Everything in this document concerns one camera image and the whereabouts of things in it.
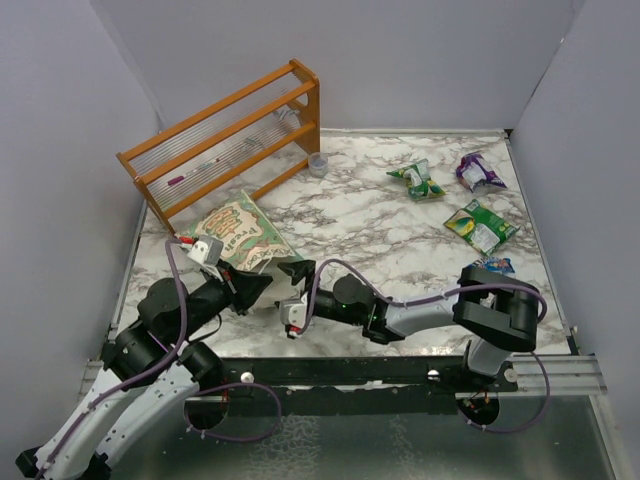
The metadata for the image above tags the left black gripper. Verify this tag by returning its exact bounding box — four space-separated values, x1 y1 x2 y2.
172 257 275 344

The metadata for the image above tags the green paper bag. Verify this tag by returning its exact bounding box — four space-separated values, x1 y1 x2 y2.
174 188 307 314

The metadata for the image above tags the green yellow snack packet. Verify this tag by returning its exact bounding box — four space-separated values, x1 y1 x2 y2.
387 158 446 200

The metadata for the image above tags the green chips packet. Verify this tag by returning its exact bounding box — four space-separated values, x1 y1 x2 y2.
444 199 519 256

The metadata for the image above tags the purple snack packet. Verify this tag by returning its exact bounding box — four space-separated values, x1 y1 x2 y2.
455 152 507 193

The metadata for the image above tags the blue candy packet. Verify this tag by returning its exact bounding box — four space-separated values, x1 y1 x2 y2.
472 257 515 276

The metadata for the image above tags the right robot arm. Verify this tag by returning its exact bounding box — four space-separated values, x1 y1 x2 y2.
276 260 548 391

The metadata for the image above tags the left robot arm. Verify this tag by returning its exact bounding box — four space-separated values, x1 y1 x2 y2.
16 263 273 479

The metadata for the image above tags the small clear plastic cup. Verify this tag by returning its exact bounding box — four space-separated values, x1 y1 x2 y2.
308 152 329 178

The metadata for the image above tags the purple marker pen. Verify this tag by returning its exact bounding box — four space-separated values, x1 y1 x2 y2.
167 158 220 187

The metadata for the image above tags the orange wooden rack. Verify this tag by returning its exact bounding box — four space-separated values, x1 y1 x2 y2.
116 59 320 232

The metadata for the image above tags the grey clip on rack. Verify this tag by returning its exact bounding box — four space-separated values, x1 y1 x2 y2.
273 107 299 121

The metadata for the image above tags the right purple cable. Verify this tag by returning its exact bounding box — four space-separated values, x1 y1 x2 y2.
294 258 551 434

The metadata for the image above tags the purple cable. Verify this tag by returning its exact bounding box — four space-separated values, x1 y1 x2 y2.
32 237 194 480
294 258 551 434

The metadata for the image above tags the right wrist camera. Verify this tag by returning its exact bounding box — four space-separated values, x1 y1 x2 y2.
277 297 310 340

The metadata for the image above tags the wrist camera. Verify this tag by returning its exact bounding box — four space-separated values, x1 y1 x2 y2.
277 297 310 340
181 235 224 273

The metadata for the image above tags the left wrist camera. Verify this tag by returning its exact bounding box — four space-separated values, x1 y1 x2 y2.
181 235 224 273

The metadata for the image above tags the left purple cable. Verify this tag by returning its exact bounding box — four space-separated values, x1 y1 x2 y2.
32 237 194 480

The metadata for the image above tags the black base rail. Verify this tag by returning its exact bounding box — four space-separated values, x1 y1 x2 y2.
174 339 531 419

